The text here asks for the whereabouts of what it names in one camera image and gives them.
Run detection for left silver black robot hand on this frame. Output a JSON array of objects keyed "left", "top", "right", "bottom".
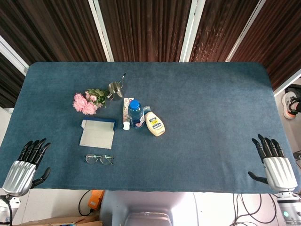
[{"left": 1, "top": 138, "right": 52, "bottom": 197}]

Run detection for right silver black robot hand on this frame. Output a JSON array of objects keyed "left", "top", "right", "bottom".
[{"left": 248, "top": 134, "right": 298, "bottom": 194}]

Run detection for brown cardboard box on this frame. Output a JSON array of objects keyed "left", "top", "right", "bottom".
[{"left": 13, "top": 213, "right": 102, "bottom": 226}]

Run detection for dark brown curtain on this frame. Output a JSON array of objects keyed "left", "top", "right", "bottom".
[
  {"left": 190, "top": 0, "right": 261, "bottom": 63},
  {"left": 0, "top": 0, "right": 108, "bottom": 71},
  {"left": 0, "top": 51, "right": 27, "bottom": 109},
  {"left": 98, "top": 0, "right": 193, "bottom": 63},
  {"left": 231, "top": 0, "right": 301, "bottom": 91}
]

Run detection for white frame post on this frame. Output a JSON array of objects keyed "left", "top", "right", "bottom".
[
  {"left": 179, "top": 0, "right": 206, "bottom": 63},
  {"left": 225, "top": 0, "right": 269, "bottom": 63},
  {"left": 273, "top": 70, "right": 301, "bottom": 97},
  {"left": 87, "top": 0, "right": 115, "bottom": 63},
  {"left": 0, "top": 34, "right": 30, "bottom": 76}
]

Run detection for blue tablecloth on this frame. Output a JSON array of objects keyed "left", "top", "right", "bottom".
[{"left": 0, "top": 61, "right": 301, "bottom": 194}]

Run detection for cream squeeze sauce bottle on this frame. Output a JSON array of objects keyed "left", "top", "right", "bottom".
[{"left": 143, "top": 105, "right": 166, "bottom": 137}]

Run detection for grey white robot base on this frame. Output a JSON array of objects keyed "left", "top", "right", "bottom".
[{"left": 99, "top": 190, "right": 199, "bottom": 226}]

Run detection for orange device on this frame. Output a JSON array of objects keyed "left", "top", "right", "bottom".
[{"left": 88, "top": 190, "right": 105, "bottom": 210}]

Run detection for black floor cable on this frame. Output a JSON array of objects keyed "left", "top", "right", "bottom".
[
  {"left": 231, "top": 193, "right": 283, "bottom": 226},
  {"left": 78, "top": 190, "right": 95, "bottom": 217}
]

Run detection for stainless steel cup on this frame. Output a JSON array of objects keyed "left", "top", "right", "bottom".
[{"left": 107, "top": 73, "right": 127, "bottom": 102}]

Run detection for blue-capped drink bottle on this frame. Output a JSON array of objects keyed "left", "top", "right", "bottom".
[{"left": 127, "top": 99, "right": 145, "bottom": 129}]

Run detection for eyeglasses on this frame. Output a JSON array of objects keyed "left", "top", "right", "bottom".
[{"left": 85, "top": 153, "right": 114, "bottom": 166}]

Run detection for blue folding glasses case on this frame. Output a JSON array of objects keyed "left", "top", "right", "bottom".
[{"left": 79, "top": 116, "right": 117, "bottom": 150}]

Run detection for pink rose bouquet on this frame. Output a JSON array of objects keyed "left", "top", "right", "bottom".
[{"left": 72, "top": 88, "right": 110, "bottom": 116}]

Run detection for white orange sneaker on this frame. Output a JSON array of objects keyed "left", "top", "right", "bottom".
[{"left": 281, "top": 92, "right": 301, "bottom": 121}]

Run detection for floral white-capped tube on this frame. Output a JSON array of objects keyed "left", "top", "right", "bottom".
[{"left": 122, "top": 97, "right": 135, "bottom": 131}]

